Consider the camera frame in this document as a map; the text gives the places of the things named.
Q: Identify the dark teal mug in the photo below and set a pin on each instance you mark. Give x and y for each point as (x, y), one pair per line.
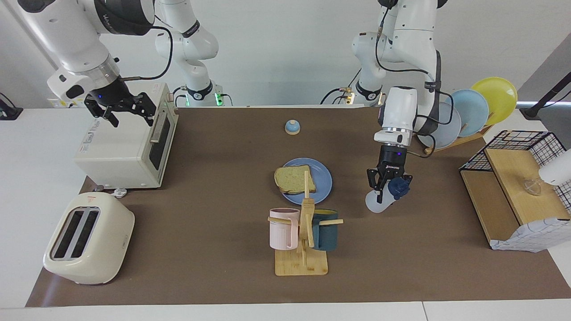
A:
(328, 234)

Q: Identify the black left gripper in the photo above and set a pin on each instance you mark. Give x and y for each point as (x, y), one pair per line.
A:
(391, 160)

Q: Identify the wooden shelf box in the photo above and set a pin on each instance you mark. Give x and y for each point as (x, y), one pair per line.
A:
(513, 178)

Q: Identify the wooden plate rack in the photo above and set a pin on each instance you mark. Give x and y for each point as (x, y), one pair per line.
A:
(450, 145)

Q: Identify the black angled stand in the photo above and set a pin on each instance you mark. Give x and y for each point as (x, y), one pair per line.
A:
(542, 102)

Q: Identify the brown table mat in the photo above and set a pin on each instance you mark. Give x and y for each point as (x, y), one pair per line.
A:
(214, 249)

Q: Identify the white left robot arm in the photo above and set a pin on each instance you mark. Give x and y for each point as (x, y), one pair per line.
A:
(399, 111)

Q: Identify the wooden mug tree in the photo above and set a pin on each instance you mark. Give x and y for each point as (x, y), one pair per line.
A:
(301, 265)

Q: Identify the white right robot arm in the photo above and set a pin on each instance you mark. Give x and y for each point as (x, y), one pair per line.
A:
(67, 31)

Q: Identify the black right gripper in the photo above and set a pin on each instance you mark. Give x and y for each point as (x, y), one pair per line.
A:
(111, 93)

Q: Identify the clear glass cup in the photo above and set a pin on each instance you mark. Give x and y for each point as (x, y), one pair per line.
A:
(533, 187)

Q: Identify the black desk clamp base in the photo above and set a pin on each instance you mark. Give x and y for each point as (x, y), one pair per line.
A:
(9, 111)

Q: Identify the light blue round plate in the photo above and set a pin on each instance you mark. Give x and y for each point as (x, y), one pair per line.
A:
(473, 107)

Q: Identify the translucent bottle navy cap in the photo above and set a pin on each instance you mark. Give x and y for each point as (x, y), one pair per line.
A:
(374, 205)

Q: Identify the yellow round plate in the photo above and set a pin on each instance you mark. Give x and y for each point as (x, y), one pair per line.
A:
(499, 96)

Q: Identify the cream two-slot toaster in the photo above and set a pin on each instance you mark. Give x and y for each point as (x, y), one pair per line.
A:
(107, 249)

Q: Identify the white wall power strip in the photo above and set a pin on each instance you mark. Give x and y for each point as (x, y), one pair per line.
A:
(55, 102)

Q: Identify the grey round plate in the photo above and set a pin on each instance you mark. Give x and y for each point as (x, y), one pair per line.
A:
(446, 133)

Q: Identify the white cylindrical object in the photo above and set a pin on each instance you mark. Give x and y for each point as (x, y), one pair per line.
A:
(557, 171)

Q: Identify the toasted bread slice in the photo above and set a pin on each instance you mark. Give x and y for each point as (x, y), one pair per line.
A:
(292, 178)

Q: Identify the white toaster oven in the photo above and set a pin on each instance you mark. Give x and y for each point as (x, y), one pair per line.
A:
(120, 147)

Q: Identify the pink ribbed mug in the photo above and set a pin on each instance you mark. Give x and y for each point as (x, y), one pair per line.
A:
(281, 232)

